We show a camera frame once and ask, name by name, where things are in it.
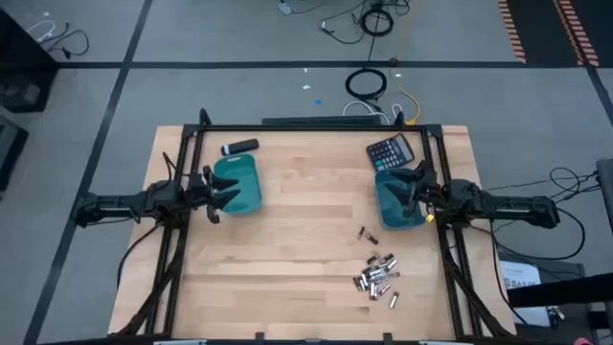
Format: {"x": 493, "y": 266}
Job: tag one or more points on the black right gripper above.
{"x": 426, "y": 191}

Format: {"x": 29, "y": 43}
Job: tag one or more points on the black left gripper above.
{"x": 198, "y": 190}

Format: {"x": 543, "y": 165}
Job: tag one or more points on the green-teal plastic bin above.
{"x": 249, "y": 191}

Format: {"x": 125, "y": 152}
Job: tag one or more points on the blue-teal plastic bin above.
{"x": 390, "y": 215}

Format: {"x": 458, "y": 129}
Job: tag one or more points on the thin copper-top black battery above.
{"x": 360, "y": 233}

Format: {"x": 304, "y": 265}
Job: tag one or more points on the silver battery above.
{"x": 364, "y": 282}
{"x": 373, "y": 291}
{"x": 384, "y": 289}
{"x": 392, "y": 264}
{"x": 393, "y": 300}
{"x": 356, "y": 283}
{"x": 371, "y": 270}
{"x": 386, "y": 259}
{"x": 388, "y": 276}

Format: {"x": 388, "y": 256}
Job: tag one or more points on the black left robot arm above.
{"x": 124, "y": 203}

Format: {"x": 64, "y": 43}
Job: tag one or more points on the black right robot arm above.
{"x": 503, "y": 206}

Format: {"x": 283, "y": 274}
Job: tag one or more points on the black desk calculator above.
{"x": 390, "y": 151}

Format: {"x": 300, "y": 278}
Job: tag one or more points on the black marker with white band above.
{"x": 242, "y": 146}

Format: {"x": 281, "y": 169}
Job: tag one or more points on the white paper sheet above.
{"x": 519, "y": 275}

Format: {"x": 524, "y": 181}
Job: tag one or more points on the black shelf board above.
{"x": 565, "y": 290}

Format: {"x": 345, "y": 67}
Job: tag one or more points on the grey power adapter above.
{"x": 285, "y": 7}

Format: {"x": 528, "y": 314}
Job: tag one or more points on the black mat with orange stripes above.
{"x": 536, "y": 29}
{"x": 603, "y": 19}

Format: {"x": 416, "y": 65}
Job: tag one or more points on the black box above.
{"x": 9, "y": 148}

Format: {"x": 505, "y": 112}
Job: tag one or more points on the black cabinet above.
{"x": 24, "y": 72}

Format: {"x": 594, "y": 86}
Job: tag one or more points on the pink object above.
{"x": 583, "y": 341}

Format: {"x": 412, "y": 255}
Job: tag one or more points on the black aluminium table frame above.
{"x": 311, "y": 128}

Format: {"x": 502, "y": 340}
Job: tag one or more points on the grey post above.
{"x": 606, "y": 191}

